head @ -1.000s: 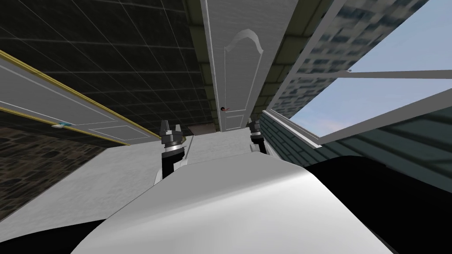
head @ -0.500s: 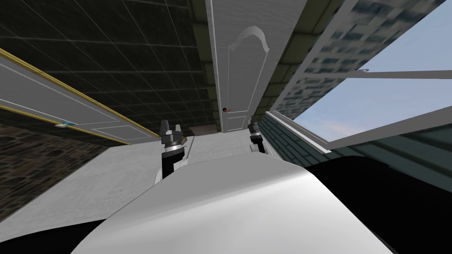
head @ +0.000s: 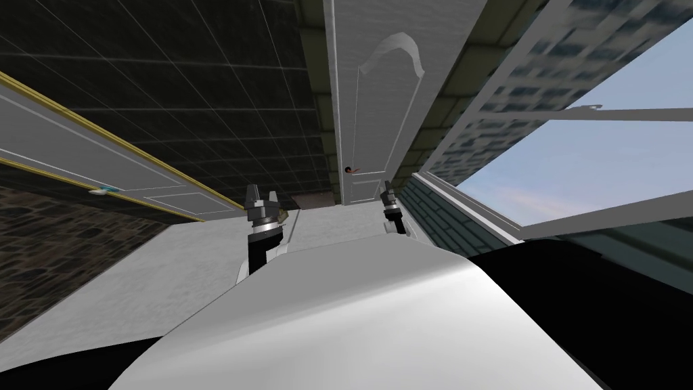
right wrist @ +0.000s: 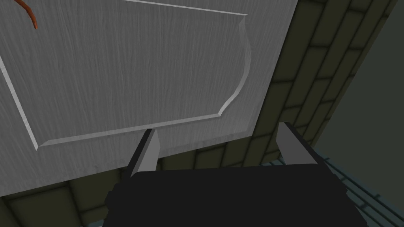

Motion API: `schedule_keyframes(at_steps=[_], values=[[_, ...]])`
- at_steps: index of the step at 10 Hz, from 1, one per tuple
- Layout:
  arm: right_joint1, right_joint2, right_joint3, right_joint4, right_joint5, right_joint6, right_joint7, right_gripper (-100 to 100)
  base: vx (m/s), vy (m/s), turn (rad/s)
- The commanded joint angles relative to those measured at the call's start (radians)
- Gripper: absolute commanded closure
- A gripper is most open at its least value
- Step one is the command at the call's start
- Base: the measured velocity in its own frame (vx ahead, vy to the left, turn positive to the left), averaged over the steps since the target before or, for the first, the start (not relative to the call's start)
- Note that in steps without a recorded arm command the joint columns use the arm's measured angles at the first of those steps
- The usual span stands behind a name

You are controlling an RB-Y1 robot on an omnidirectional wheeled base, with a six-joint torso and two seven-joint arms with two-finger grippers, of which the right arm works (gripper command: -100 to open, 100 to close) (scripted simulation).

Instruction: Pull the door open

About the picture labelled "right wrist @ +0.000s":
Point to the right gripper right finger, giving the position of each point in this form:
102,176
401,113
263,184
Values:
293,148

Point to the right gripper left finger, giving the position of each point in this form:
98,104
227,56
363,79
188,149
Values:
147,154

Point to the grey panelled cupboard door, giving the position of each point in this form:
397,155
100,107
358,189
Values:
132,72

